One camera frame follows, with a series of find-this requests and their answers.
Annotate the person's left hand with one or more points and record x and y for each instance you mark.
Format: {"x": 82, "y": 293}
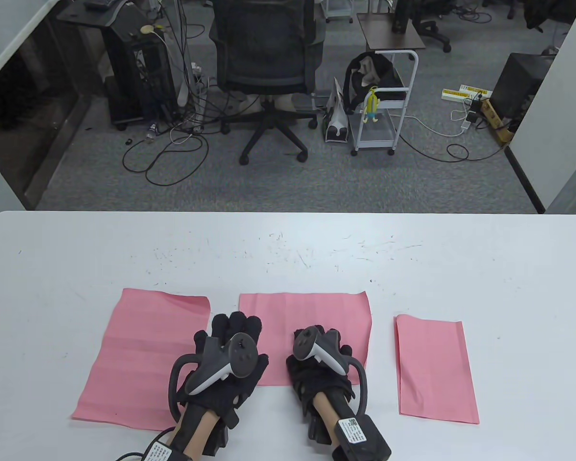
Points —
{"x": 235, "y": 389}

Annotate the person's right hand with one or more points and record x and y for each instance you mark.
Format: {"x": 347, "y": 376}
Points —
{"x": 317, "y": 379}

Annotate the pink cloth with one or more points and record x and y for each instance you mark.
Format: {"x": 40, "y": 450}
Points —
{"x": 432, "y": 370}
{"x": 134, "y": 345}

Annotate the person's right forearm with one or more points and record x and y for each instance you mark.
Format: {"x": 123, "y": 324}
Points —
{"x": 326, "y": 408}

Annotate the person's left forearm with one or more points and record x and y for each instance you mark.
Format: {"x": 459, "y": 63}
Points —
{"x": 201, "y": 432}

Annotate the grey black handheld controller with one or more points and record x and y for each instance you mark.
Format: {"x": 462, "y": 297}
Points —
{"x": 240, "y": 355}
{"x": 309, "y": 343}

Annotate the white rolling cart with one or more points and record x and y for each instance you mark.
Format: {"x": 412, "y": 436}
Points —
{"x": 381, "y": 134}

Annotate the black white shopping bag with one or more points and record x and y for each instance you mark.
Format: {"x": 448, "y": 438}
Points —
{"x": 336, "y": 120}

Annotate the yellow toy figure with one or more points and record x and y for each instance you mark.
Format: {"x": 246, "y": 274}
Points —
{"x": 372, "y": 105}

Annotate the cardboard box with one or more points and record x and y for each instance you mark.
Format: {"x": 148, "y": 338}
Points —
{"x": 499, "y": 122}

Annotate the white yellow power strip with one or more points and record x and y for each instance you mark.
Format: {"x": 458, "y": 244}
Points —
{"x": 465, "y": 92}

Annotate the black rolling computer stand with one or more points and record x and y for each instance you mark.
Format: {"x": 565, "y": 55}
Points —
{"x": 139, "y": 72}

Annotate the black mesh office chair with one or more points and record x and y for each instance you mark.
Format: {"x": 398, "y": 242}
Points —
{"x": 264, "y": 48}

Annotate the brown side table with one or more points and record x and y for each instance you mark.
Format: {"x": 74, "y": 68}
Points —
{"x": 389, "y": 33}

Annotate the black cabinet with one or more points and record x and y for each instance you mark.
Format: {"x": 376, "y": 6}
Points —
{"x": 518, "y": 86}

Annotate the black keyboard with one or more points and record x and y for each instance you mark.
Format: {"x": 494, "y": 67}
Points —
{"x": 98, "y": 4}

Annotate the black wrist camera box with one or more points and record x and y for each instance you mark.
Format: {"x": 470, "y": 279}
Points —
{"x": 365, "y": 442}
{"x": 161, "y": 452}

